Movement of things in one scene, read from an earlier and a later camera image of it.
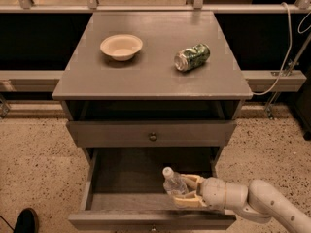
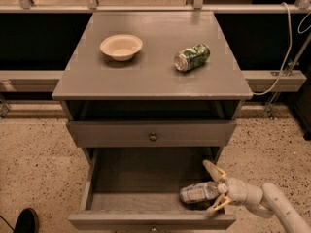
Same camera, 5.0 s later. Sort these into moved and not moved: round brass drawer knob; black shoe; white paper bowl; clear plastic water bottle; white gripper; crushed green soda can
Moved: clear plastic water bottle; white gripper
Not moved: white paper bowl; crushed green soda can; black shoe; round brass drawer knob
